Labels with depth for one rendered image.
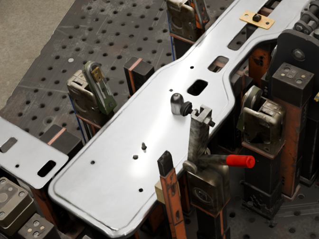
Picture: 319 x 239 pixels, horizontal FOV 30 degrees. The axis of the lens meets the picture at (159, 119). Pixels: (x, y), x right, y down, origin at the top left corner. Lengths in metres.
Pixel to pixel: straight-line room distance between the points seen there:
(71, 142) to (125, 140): 0.13
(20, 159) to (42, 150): 0.05
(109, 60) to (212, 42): 0.52
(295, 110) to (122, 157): 0.37
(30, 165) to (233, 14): 0.63
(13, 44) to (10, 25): 0.16
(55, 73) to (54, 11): 1.41
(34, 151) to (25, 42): 1.87
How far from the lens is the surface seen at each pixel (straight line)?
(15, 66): 3.05
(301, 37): 1.20
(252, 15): 1.53
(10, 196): 1.20
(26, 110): 1.83
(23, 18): 3.32
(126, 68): 1.45
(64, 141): 1.35
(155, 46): 1.92
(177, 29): 1.58
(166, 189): 1.06
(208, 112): 1.03
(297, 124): 1.29
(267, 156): 1.30
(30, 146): 1.34
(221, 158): 1.10
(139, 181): 1.22
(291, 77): 1.22
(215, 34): 1.49
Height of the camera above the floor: 2.00
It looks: 50 degrees down
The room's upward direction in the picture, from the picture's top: 10 degrees counter-clockwise
